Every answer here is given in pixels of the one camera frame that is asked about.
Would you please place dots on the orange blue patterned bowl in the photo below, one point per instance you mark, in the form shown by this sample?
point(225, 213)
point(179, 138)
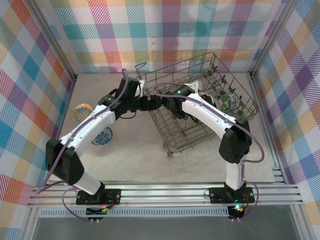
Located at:
point(80, 112)

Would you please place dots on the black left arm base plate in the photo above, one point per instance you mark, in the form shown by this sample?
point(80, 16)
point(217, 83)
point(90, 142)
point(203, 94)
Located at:
point(112, 197)

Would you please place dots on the wide aluminium mounting rail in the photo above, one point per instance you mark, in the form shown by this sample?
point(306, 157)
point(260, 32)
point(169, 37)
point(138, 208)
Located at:
point(162, 195)

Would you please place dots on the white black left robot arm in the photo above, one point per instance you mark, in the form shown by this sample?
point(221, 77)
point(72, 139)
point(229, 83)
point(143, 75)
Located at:
point(87, 125)

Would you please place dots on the blue floral white bowl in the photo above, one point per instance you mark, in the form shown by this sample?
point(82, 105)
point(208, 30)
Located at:
point(103, 138)

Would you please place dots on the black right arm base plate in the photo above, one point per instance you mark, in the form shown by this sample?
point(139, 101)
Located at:
point(217, 195)

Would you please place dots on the aluminium frame post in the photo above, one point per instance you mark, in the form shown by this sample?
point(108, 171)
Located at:
point(300, 222)
point(30, 225)
point(55, 40)
point(272, 37)

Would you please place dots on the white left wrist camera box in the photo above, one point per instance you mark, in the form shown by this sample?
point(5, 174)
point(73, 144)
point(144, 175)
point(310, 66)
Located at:
point(141, 87)

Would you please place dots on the green spotted bowl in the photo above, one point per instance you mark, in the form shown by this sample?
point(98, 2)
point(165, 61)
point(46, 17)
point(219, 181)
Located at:
point(226, 100)

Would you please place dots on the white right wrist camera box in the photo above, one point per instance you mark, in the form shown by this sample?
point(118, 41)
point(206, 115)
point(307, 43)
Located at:
point(196, 86)

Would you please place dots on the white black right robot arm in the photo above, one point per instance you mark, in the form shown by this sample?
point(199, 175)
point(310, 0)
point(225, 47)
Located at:
point(207, 112)

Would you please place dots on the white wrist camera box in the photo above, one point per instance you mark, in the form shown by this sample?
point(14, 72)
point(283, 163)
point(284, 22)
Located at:
point(141, 87)
point(196, 86)

